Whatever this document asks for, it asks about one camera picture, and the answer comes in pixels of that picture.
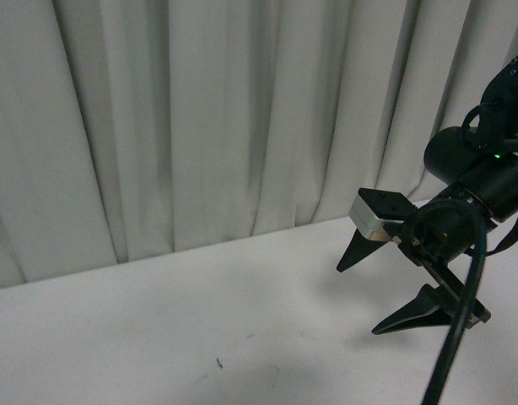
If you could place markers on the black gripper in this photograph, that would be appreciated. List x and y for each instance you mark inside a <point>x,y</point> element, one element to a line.
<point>431,237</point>

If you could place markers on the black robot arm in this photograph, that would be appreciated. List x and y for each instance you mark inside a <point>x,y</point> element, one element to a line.
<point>478,163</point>

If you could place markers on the grey pleated curtain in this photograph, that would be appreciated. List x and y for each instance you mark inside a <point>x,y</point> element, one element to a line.
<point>132,129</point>

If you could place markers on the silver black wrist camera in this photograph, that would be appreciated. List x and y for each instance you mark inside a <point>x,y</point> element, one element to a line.
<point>372,209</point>

